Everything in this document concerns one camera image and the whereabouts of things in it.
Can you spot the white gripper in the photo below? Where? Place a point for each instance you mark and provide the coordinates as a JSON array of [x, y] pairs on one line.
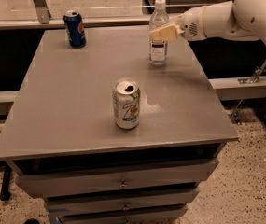
[[190, 26]]

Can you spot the clear plastic water bottle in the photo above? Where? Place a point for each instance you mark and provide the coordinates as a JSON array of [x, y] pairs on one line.
[[158, 48]]

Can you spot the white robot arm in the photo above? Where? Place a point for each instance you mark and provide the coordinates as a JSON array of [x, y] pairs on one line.
[[233, 20]]

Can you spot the green white 7up can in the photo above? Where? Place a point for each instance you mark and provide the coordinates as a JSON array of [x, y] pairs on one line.
[[126, 103]]

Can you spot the blue pepsi can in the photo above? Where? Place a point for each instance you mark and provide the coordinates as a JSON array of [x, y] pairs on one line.
[[75, 29]]

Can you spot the grey drawer cabinet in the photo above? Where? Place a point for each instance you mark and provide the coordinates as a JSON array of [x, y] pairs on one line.
[[103, 137]]

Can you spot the bottom grey drawer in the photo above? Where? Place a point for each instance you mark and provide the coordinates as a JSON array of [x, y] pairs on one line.
[[128, 217]]

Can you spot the grey drawer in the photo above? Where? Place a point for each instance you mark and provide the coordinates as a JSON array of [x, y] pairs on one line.
[[125, 177], [128, 217], [122, 202]]

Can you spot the top grey drawer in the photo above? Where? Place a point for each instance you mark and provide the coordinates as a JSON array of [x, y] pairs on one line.
[[125, 177]]

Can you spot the middle grey drawer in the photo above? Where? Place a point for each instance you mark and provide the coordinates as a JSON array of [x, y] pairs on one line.
[[122, 202]]

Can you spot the black stand leg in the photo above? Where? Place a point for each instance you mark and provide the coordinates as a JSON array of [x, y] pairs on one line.
[[4, 192]]

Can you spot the grey metal rail frame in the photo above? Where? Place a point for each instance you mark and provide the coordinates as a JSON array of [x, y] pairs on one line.
[[88, 22]]

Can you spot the metal upright bracket left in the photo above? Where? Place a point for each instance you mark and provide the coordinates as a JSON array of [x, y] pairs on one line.
[[42, 11]]

